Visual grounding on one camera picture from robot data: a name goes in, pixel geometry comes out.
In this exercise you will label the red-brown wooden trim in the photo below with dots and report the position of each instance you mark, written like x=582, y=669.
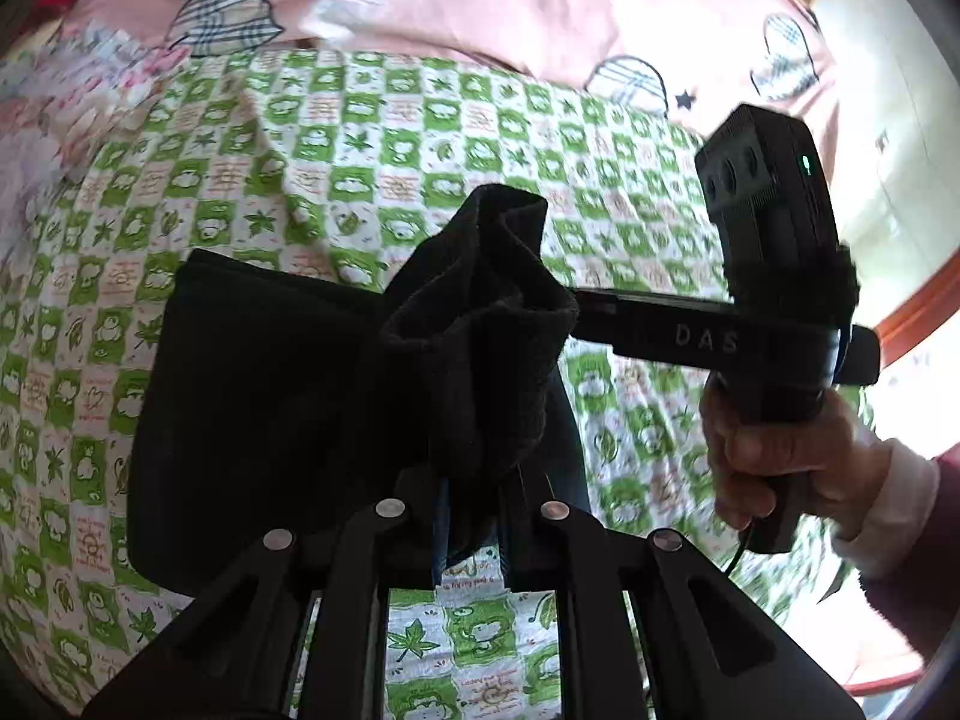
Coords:
x=922, y=304

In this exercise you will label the black pants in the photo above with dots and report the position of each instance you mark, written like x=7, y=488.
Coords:
x=262, y=390

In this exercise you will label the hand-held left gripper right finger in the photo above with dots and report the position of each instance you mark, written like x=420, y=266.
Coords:
x=525, y=540

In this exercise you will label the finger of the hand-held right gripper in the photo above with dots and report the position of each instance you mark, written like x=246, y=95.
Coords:
x=596, y=315

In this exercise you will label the green checked bedsheet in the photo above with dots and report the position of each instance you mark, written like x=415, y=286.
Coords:
x=225, y=165

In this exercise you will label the pale floral cloth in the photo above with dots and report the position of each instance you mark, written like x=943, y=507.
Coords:
x=45, y=112

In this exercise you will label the person's right forearm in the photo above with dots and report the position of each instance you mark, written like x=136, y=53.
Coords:
x=907, y=525

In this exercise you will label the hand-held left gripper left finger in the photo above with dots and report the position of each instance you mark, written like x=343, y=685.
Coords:
x=420, y=532

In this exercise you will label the pink quilt with plaid hearts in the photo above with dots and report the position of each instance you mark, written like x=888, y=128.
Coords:
x=450, y=7

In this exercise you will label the person's right hand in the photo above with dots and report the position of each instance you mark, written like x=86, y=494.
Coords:
x=750, y=465

